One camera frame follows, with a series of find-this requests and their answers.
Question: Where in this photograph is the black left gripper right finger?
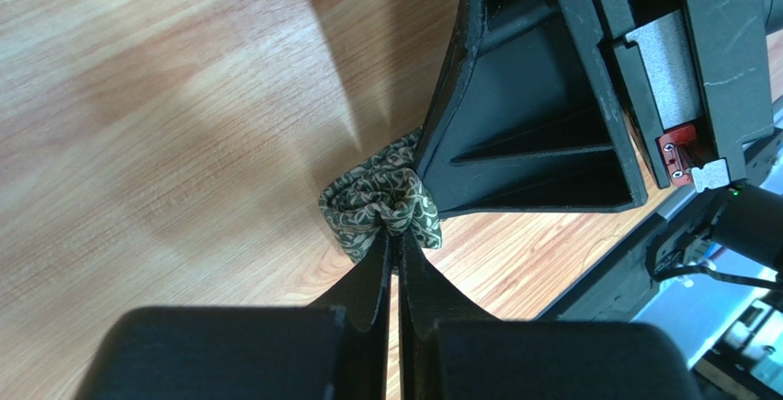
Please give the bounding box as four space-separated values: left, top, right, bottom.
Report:
397 232 701 399

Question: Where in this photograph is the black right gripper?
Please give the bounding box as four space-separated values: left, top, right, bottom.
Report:
414 0 782 216

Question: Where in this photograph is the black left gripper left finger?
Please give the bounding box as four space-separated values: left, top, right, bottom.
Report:
76 233 392 399

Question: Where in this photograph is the green patterned tie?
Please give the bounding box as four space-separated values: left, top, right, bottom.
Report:
317 128 443 264

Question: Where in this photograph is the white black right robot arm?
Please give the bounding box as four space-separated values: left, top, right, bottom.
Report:
414 0 782 281

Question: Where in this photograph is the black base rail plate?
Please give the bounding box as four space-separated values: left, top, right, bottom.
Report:
541 126 782 399

